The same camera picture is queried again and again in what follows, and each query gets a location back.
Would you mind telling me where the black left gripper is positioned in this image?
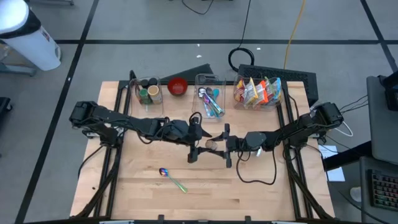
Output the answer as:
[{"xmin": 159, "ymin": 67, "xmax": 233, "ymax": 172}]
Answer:
[{"xmin": 163, "ymin": 119, "xmax": 215, "ymax": 164}]

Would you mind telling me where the white paper sheet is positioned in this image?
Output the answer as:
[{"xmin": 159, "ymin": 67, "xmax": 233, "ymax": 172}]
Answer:
[{"xmin": 317, "ymin": 144, "xmax": 346, "ymax": 183}]

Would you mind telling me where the blue white snack bag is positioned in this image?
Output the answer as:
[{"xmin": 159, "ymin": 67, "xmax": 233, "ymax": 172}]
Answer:
[{"xmin": 271, "ymin": 77, "xmax": 282, "ymax": 103}]

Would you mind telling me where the tan lid jar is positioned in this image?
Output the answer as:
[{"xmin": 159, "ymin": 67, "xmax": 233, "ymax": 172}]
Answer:
[{"xmin": 147, "ymin": 85, "xmax": 163, "ymax": 105}]

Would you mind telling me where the thin black desk cable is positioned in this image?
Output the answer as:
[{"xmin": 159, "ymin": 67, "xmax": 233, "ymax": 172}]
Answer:
[{"xmin": 337, "ymin": 94, "xmax": 369, "ymax": 113}]

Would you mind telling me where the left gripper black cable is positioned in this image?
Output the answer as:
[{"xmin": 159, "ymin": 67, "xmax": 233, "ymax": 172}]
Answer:
[{"xmin": 188, "ymin": 111, "xmax": 203, "ymax": 126}]

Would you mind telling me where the black desk leg bar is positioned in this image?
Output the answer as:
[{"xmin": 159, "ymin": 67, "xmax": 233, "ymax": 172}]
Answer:
[{"xmin": 321, "ymin": 140, "xmax": 374, "ymax": 172}]

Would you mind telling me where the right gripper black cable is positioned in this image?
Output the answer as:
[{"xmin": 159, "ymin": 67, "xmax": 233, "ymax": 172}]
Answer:
[{"xmin": 235, "ymin": 149, "xmax": 278, "ymax": 186}]

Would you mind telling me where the dark grey metal spoon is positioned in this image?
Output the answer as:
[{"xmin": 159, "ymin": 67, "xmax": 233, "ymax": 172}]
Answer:
[{"xmin": 206, "ymin": 87, "xmax": 223, "ymax": 115}]

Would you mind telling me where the backlit black keyboard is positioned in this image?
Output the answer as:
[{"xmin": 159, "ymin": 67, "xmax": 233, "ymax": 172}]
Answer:
[{"xmin": 368, "ymin": 169, "xmax": 398, "ymax": 213}]

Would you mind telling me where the small purple gold spoon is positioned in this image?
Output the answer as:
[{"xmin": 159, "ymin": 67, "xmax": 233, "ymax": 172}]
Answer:
[{"xmin": 201, "ymin": 95, "xmax": 219, "ymax": 115}]

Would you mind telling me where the iridescent spoon green handle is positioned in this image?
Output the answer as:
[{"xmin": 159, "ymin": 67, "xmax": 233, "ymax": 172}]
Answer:
[{"xmin": 159, "ymin": 167, "xmax": 188, "ymax": 194}]

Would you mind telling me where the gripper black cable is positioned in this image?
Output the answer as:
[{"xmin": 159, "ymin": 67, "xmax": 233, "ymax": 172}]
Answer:
[
  {"xmin": 188, "ymin": 111, "xmax": 203, "ymax": 126},
  {"xmin": 235, "ymin": 149, "xmax": 278, "ymax": 186}
]

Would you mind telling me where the white cable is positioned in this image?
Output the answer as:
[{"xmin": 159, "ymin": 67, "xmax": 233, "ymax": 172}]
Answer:
[{"xmin": 332, "ymin": 121, "xmax": 354, "ymax": 138}]

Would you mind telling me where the black box device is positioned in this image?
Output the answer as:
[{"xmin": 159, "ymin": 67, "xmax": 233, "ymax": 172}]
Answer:
[{"xmin": 377, "ymin": 70, "xmax": 398, "ymax": 113}]

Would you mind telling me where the red roast beef ramen packet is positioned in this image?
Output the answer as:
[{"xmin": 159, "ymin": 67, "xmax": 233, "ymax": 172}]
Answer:
[{"xmin": 233, "ymin": 78, "xmax": 247, "ymax": 103}]

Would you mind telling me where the black coiled cable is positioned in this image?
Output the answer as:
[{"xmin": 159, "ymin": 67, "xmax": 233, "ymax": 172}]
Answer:
[{"xmin": 227, "ymin": 0, "xmax": 256, "ymax": 73}]

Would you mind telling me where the orange ramen packet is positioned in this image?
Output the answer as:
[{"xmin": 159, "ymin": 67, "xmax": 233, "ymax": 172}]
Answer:
[{"xmin": 254, "ymin": 80, "xmax": 269, "ymax": 106}]

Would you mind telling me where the green lid spice jar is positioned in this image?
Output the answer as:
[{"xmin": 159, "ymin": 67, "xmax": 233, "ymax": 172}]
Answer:
[{"xmin": 139, "ymin": 88, "xmax": 152, "ymax": 105}]

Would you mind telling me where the thin black floor cable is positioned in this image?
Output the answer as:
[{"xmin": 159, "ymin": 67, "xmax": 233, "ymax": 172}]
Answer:
[{"xmin": 181, "ymin": 0, "xmax": 234, "ymax": 16}]

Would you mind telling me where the white trash can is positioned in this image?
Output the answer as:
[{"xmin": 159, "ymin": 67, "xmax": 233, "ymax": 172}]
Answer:
[{"xmin": 0, "ymin": 0, "xmax": 63, "ymax": 72}]

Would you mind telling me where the left arm base black cable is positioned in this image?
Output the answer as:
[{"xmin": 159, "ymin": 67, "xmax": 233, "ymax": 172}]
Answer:
[{"xmin": 77, "ymin": 142, "xmax": 106, "ymax": 180}]

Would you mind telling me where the black aluminium table frame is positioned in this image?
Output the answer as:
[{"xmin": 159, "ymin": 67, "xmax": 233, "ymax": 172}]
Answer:
[{"xmin": 74, "ymin": 70, "xmax": 335, "ymax": 224}]

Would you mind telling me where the black triangular panel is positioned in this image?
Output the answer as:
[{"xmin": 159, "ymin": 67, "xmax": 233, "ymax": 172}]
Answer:
[{"xmin": 159, "ymin": 63, "xmax": 215, "ymax": 84}]

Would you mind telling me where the black caster foot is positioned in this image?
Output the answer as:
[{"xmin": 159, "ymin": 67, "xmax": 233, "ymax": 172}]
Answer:
[{"xmin": 0, "ymin": 96, "xmax": 14, "ymax": 114}]

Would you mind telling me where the red bowl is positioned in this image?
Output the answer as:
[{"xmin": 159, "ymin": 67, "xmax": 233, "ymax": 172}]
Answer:
[{"xmin": 167, "ymin": 77, "xmax": 189, "ymax": 96}]

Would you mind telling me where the light grey side table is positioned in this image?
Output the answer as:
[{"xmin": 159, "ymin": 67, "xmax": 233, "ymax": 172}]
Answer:
[{"xmin": 366, "ymin": 75, "xmax": 398, "ymax": 166}]

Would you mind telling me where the yellow hanging cable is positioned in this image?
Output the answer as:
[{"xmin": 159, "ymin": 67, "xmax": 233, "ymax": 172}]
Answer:
[{"xmin": 282, "ymin": 0, "xmax": 307, "ymax": 70}]

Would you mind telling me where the grey computer mouse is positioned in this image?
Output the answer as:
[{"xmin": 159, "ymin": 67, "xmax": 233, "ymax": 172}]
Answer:
[{"xmin": 349, "ymin": 185, "xmax": 364, "ymax": 203}]

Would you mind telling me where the wide clear plastic bin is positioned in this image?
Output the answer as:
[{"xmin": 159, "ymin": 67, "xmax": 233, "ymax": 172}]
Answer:
[{"xmin": 232, "ymin": 73, "xmax": 284, "ymax": 111}]

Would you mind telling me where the dark grey desk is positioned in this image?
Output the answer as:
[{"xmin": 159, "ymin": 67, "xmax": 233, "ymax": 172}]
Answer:
[{"xmin": 359, "ymin": 155, "xmax": 398, "ymax": 224}]

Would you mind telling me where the long black floor cable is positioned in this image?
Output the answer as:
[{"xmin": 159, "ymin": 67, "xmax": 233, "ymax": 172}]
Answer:
[{"xmin": 323, "ymin": 174, "xmax": 385, "ymax": 224}]

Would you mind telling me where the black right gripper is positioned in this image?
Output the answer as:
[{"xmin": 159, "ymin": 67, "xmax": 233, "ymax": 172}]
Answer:
[{"xmin": 212, "ymin": 123, "xmax": 269, "ymax": 169}]

